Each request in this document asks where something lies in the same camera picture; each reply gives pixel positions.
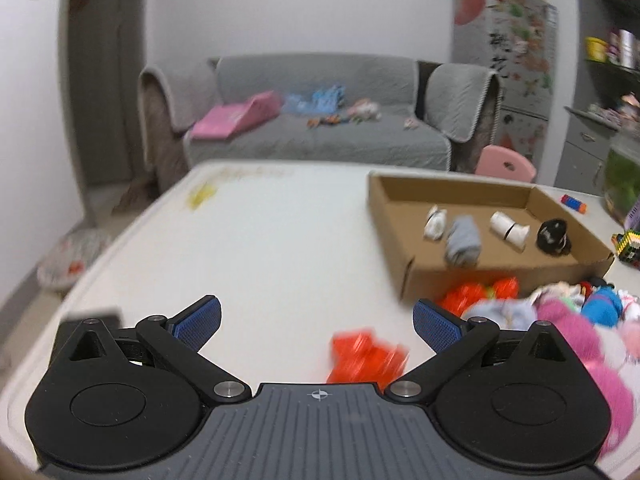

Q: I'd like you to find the yellow tub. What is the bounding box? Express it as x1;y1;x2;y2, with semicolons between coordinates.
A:
585;36;608;63

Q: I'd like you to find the grey sofa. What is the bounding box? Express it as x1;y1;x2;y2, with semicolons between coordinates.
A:
137;55;503;196

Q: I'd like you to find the white rolled sock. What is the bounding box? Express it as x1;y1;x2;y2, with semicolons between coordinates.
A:
424;205;448;241

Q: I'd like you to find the white plush toy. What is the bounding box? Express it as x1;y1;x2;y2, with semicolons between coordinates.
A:
350;100;383;123

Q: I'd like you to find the green and yellow brick toy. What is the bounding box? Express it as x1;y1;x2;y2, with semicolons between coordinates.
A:
612;230;640;266

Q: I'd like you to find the orange plastic toy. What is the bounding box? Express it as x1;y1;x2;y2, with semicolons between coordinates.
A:
440;277;521;318
327;330;408;391

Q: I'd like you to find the cardboard box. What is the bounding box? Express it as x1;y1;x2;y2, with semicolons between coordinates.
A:
367;170;616;303

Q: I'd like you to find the black rolled sock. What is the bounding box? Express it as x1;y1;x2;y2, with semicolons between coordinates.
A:
536;219;573;258

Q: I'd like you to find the grey door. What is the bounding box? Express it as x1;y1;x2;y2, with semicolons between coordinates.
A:
65;0;151;186

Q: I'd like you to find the white sock with black stripe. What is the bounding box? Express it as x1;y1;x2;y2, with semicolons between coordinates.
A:
489;211;531;251

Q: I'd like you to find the pile of socks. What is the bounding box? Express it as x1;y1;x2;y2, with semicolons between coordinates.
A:
460;280;640;461

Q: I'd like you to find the grey rolled sock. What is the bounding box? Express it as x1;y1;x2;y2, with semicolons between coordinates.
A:
445;216;483;267

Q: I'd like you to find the grey shelf unit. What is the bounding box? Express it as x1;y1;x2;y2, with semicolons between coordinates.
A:
555;0;640;196

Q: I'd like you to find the white bag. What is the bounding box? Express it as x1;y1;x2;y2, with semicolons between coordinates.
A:
37;230;113;293

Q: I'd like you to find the clear plastic bag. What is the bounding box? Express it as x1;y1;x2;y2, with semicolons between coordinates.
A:
282;92;313;116

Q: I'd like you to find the glass tank with green plants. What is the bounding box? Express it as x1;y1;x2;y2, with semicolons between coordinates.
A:
602;132;640;226

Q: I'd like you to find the pink cushion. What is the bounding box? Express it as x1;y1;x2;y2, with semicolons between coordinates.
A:
191;91;281;141

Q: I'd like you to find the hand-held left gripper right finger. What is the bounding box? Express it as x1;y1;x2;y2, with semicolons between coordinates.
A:
385;297;583;406

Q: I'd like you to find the pink plastic chair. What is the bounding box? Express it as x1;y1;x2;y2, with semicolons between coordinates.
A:
475;145;538;183

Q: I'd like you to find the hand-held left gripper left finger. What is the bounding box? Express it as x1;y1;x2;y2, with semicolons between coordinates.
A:
50;295;253;403

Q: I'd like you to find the white desktop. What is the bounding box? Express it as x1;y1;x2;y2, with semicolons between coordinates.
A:
0;160;640;480

